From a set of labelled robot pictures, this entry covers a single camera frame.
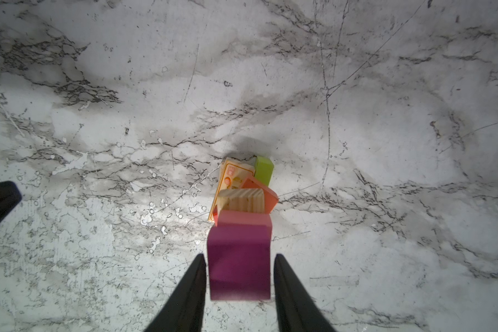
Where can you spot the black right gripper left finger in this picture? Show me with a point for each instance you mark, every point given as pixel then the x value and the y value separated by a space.
pixel 184 309

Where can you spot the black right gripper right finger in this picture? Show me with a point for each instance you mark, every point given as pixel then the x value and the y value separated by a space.
pixel 296 311

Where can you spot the magenta small block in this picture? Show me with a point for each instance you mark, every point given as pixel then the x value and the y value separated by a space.
pixel 239 263

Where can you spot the pink cube block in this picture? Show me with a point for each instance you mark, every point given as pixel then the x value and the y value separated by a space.
pixel 230 217

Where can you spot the orange red rectangular block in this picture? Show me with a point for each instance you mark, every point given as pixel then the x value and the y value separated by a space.
pixel 271 199

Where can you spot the printed wood block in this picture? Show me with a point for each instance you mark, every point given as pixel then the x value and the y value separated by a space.
pixel 250 200
pixel 231 176

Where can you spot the lime green rectangular block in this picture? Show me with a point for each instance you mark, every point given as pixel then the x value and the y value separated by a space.
pixel 264 168

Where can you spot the small red cube block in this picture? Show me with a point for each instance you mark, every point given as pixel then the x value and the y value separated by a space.
pixel 215 215

